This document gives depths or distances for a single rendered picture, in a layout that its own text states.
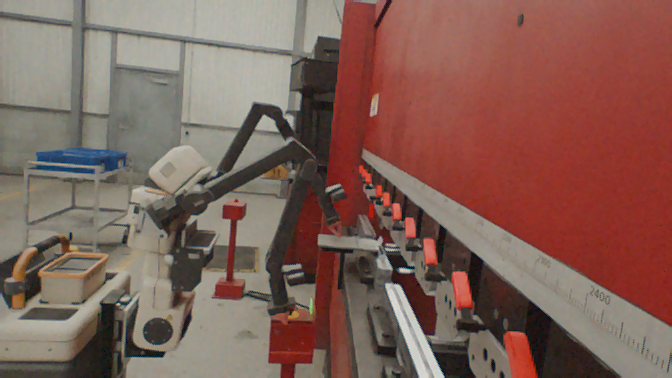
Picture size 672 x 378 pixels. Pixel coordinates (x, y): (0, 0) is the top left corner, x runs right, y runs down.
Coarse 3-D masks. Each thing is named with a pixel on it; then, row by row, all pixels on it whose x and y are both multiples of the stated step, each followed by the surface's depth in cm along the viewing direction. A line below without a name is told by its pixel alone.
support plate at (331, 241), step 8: (320, 240) 196; (328, 240) 197; (336, 240) 199; (344, 240) 200; (352, 240) 202; (344, 248) 190; (352, 248) 190; (360, 248) 190; (368, 248) 191; (376, 248) 192
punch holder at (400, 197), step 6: (396, 192) 144; (402, 192) 134; (396, 198) 143; (402, 198) 133; (402, 204) 132; (402, 210) 132; (402, 216) 132; (390, 222) 147; (402, 222) 132; (390, 228) 146; (390, 234) 145; (396, 234) 135; (396, 240) 134
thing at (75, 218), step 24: (24, 168) 378; (96, 168) 386; (24, 192) 380; (72, 192) 468; (96, 192) 389; (24, 216) 383; (48, 216) 424; (72, 216) 442; (96, 216) 391; (120, 216) 450; (24, 240) 386; (96, 240) 395
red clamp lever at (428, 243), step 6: (426, 240) 87; (432, 240) 87; (426, 246) 86; (432, 246) 86; (426, 252) 85; (432, 252) 85; (426, 258) 84; (432, 258) 84; (426, 264) 84; (432, 264) 84; (432, 270) 83; (426, 276) 82; (432, 276) 82; (438, 276) 82; (444, 276) 82; (438, 282) 82
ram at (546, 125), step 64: (448, 0) 103; (512, 0) 66; (576, 0) 48; (640, 0) 38; (384, 64) 210; (448, 64) 97; (512, 64) 63; (576, 64) 47; (640, 64) 37; (384, 128) 189; (448, 128) 92; (512, 128) 61; (576, 128) 46; (640, 128) 37; (448, 192) 88; (512, 192) 59; (576, 192) 45; (640, 192) 36; (576, 256) 44; (640, 256) 35; (576, 320) 43
